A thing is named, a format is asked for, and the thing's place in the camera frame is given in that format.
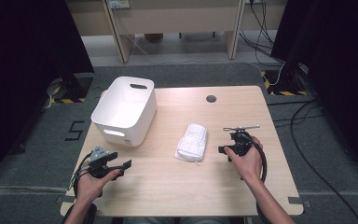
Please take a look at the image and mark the long black floor cable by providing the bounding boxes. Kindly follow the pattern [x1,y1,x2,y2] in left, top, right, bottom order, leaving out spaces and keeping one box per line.
[290,99,358,224]

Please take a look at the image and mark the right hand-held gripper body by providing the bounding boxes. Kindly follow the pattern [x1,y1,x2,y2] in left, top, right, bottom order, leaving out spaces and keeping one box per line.
[223,124,261,157]

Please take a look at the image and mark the left hand-held gripper black cable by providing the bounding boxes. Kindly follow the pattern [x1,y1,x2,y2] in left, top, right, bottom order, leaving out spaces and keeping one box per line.
[72,151,95,191]

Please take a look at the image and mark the brown object under desk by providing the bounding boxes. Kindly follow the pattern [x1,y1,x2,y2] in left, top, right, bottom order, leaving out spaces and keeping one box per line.
[143,33,164,43]

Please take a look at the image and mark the person's left hand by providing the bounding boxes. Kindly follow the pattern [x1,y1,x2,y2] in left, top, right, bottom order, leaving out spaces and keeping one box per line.
[76,169,121,204]

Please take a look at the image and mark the black stand base striped tape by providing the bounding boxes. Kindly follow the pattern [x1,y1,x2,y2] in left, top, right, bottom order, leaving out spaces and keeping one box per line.
[260,63,309,97]
[48,73,94,105]

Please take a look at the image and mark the right hand-held gripper black cable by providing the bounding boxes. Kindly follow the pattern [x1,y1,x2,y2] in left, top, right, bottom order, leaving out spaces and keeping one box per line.
[241,133,269,185]

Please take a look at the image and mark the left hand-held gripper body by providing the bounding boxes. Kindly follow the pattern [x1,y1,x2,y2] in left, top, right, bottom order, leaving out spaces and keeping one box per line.
[87,145,119,180]

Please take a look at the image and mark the black curtain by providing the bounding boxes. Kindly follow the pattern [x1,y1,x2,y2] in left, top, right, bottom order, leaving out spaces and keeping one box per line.
[271,0,358,181]
[0,0,95,188]

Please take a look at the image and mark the black floor cable bundle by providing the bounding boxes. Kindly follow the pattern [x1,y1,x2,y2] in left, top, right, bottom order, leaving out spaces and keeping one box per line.
[267,99,324,129]

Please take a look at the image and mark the person's right hand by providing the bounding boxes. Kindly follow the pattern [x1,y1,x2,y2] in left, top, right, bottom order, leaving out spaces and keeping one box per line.
[224,135,264,185]

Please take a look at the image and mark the white wall socket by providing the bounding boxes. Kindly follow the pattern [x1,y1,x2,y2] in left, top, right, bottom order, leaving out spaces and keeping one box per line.
[107,0,131,9]

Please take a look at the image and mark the black hanging cable bundle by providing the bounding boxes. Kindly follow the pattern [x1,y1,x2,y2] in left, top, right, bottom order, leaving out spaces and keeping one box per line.
[239,0,285,66]

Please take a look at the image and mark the grey tape strip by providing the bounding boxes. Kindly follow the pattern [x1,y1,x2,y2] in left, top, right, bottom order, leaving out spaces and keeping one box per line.
[55,195,76,203]
[287,196,311,209]

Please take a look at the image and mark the white textured cloth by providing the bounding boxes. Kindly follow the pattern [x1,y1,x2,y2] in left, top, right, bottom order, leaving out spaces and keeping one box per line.
[174,122,209,163]

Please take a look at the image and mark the white plastic storage bin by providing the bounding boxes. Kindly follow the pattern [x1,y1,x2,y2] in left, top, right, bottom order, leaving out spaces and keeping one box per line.
[90,76,158,147]

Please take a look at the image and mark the hand-held gripper black cable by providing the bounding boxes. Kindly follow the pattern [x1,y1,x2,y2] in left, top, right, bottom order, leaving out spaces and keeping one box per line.
[241,133,269,185]
[72,151,95,191]

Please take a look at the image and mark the beige wooden desk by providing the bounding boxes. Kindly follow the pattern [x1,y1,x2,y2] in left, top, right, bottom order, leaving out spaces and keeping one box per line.
[65,0,288,64]

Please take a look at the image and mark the short white cable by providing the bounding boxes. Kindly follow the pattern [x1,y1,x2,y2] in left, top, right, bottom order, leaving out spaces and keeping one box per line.
[274,61,286,87]

